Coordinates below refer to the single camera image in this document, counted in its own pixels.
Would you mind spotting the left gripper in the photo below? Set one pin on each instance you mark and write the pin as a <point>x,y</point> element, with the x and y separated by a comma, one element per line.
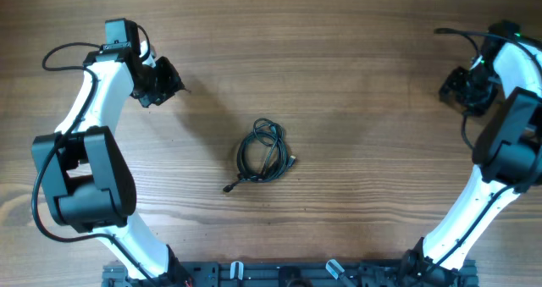
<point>173,85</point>

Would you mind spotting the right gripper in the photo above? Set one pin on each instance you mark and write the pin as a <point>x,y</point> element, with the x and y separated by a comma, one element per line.
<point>459,89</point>

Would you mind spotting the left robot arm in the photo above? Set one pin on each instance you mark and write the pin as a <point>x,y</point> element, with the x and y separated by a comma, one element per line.
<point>84,189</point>

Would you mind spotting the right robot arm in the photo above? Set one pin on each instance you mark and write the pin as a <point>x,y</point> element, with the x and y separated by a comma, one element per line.
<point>506,156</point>

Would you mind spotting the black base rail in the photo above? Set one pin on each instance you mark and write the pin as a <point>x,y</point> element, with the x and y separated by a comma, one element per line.
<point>213,274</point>

